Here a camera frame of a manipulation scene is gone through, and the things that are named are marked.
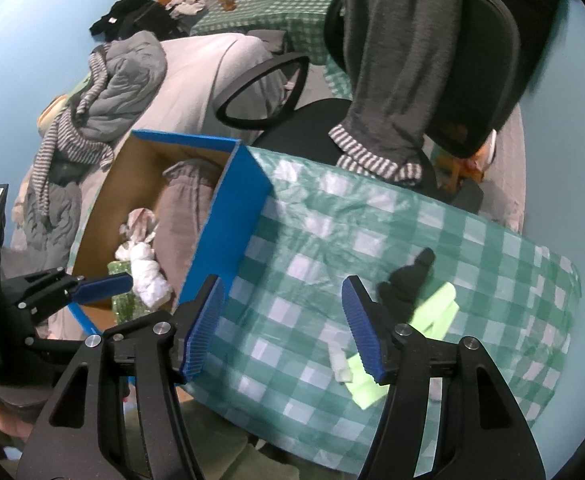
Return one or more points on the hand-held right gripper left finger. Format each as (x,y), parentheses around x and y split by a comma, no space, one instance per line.
(205,330)

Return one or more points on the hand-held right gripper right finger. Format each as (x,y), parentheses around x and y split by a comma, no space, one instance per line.
(362,330)

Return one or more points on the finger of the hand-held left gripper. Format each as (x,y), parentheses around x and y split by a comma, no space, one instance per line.
(107,285)
(52,342)

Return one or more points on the white sock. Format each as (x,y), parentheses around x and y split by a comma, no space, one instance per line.
(141,225)
(145,272)

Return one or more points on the black glove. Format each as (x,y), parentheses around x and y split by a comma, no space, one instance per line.
(405,285)

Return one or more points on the neon green sock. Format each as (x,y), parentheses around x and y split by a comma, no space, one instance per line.
(437,310)

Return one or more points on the grey fleece mitten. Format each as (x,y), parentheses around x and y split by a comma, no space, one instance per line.
(182,220)

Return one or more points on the blue cardboard box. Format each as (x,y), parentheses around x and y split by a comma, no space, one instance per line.
(242,210)

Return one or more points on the person's left hand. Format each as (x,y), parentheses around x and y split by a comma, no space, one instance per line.
(2,420)

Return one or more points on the small white cloth piece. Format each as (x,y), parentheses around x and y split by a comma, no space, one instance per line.
(340,362)

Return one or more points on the grey knitted blanket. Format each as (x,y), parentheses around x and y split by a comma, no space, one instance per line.
(47,220)

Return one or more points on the person's olive pants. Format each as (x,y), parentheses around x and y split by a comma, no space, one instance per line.
(232,445)

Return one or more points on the green checkered tablecloth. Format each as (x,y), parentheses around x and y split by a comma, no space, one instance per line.
(277,17)
(422,220)

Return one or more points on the grey striped garment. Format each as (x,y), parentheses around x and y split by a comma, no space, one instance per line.
(57,145)

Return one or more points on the pale green pillow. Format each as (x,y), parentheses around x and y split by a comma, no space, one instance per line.
(60,110)

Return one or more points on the orange plush toy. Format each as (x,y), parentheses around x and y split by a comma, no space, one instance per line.
(475,160)

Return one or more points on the grey quilted jacket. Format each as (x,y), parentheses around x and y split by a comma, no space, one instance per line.
(132,80)

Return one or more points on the white radiator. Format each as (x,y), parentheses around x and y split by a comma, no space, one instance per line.
(510,170)

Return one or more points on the white duvet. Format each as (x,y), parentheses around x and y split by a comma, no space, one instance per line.
(207,80)

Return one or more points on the pile of black clothes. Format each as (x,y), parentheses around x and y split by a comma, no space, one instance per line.
(132,17)

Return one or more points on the grey sweater with striped cuffs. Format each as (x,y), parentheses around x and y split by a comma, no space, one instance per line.
(397,60)

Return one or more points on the pile of grey clothes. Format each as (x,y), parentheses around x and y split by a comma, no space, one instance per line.
(187,4)

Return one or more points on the dark grey cloth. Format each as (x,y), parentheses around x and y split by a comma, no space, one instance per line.
(270,41)

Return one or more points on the black office chair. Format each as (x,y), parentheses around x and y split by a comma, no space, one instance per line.
(482,60)

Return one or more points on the amber glass jar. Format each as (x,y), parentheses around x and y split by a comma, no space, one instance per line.
(227,1)

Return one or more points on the black hanging coat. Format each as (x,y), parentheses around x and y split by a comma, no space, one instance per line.
(537,20)

